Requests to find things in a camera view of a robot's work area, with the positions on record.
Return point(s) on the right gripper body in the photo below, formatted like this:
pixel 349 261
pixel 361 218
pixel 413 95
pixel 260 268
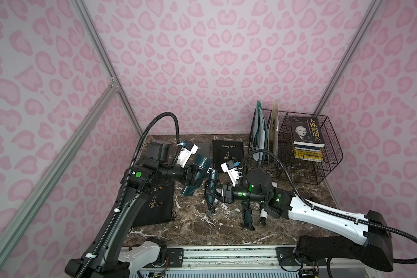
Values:
pixel 226 193

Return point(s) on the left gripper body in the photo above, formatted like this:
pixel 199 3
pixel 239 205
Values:
pixel 189 174

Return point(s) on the black pouch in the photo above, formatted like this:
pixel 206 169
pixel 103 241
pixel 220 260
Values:
pixel 224 151
pixel 158 209

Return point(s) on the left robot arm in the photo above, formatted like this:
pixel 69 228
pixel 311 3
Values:
pixel 101 259

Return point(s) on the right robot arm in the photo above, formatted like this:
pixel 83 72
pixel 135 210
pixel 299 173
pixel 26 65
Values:
pixel 352 240

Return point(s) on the grey hair dryer pouch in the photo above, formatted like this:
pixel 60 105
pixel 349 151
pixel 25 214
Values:
pixel 204 149

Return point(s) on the white hair dryer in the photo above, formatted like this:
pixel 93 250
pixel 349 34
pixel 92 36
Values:
pixel 263 217

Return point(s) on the yellow striped book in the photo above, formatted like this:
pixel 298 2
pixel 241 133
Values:
pixel 308 153

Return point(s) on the black portrait book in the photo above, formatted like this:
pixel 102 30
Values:
pixel 307 132

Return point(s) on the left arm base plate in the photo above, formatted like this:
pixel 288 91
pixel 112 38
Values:
pixel 171 258

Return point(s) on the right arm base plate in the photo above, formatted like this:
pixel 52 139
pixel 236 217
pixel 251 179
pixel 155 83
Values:
pixel 287 258

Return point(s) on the black wire basket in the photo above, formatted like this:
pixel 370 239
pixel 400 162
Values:
pixel 300 171

